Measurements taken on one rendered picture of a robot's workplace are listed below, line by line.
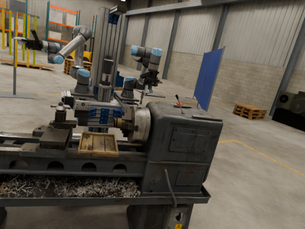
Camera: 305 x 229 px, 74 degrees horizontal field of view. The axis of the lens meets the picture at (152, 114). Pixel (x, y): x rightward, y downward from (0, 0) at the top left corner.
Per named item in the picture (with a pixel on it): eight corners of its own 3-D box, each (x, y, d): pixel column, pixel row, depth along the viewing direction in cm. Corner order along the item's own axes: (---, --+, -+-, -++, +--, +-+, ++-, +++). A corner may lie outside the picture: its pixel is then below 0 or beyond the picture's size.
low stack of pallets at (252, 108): (246, 113, 961) (249, 104, 949) (264, 119, 896) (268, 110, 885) (231, 113, 886) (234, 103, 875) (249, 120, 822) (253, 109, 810)
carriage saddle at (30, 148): (73, 131, 185) (74, 126, 183) (65, 158, 142) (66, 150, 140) (36, 129, 176) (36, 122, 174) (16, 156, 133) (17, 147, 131)
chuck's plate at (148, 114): (138, 132, 194) (145, 102, 182) (144, 151, 166) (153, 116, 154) (135, 132, 193) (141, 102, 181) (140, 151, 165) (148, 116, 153)
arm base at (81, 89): (73, 89, 214) (74, 80, 211) (88, 91, 221) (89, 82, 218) (74, 92, 201) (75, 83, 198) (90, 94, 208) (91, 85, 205)
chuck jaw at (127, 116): (133, 122, 175) (134, 109, 179) (135, 120, 170) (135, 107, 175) (120, 121, 171) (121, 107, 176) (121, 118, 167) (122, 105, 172)
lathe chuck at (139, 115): (135, 132, 193) (141, 102, 181) (140, 151, 165) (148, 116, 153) (125, 131, 190) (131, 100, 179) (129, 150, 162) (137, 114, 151)
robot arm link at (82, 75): (80, 83, 200) (81, 70, 196) (73, 81, 209) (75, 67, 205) (91, 84, 209) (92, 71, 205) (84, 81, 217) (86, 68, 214)
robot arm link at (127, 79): (123, 86, 235) (125, 74, 231) (135, 88, 237) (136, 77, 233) (123, 88, 223) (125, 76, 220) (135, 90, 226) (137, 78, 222)
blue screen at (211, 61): (184, 97, 1047) (196, 50, 984) (200, 100, 1043) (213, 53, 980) (191, 119, 651) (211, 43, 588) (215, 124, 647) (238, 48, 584)
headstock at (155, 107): (191, 141, 221) (200, 107, 211) (214, 164, 178) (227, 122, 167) (138, 136, 204) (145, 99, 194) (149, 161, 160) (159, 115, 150)
